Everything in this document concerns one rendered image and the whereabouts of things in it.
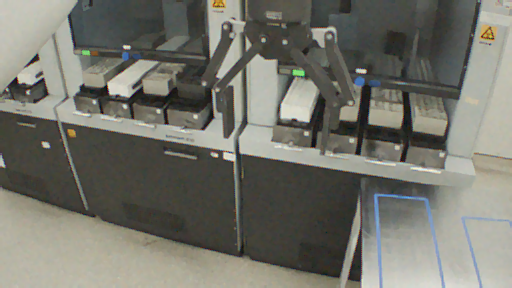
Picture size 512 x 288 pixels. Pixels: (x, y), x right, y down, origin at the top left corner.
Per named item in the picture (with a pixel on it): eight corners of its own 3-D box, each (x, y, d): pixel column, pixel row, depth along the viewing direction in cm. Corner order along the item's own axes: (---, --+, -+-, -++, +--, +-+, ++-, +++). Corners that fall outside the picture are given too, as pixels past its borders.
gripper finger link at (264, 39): (272, 41, 44) (263, 33, 44) (215, 97, 51) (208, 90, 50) (279, 32, 48) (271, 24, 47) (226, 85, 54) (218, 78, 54)
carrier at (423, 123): (443, 133, 125) (447, 118, 122) (444, 136, 123) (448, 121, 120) (411, 127, 128) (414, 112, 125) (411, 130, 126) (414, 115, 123)
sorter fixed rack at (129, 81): (146, 69, 175) (144, 56, 172) (164, 70, 173) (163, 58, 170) (109, 97, 151) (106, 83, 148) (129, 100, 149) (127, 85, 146)
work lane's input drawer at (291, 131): (306, 69, 191) (307, 52, 186) (334, 72, 188) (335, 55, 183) (268, 149, 132) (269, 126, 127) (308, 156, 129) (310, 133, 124)
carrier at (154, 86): (171, 93, 149) (170, 79, 146) (169, 96, 147) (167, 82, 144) (146, 90, 152) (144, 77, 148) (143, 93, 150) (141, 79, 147)
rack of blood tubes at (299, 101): (297, 86, 159) (297, 72, 155) (321, 89, 156) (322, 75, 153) (280, 121, 135) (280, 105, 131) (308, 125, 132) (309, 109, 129)
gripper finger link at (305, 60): (284, 32, 47) (292, 26, 47) (337, 100, 50) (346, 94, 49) (276, 42, 44) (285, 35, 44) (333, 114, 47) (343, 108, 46)
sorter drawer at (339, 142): (337, 73, 187) (338, 56, 183) (365, 77, 184) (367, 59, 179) (313, 156, 129) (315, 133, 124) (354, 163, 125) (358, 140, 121)
